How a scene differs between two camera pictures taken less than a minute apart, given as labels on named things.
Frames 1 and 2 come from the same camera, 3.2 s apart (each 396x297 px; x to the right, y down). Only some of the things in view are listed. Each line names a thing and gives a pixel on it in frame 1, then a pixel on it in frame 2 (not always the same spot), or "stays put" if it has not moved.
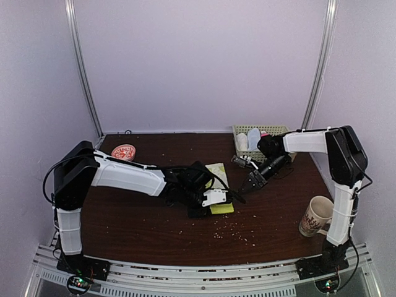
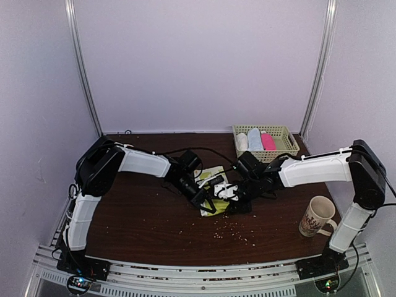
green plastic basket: x=254 y=154 stays put
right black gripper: x=258 y=182 -> x=237 y=208
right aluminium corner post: x=323 y=62 stays put
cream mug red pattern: x=316 y=217 stays put
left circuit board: x=78 y=284 stays put
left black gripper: x=193 y=213 -> x=199 y=198
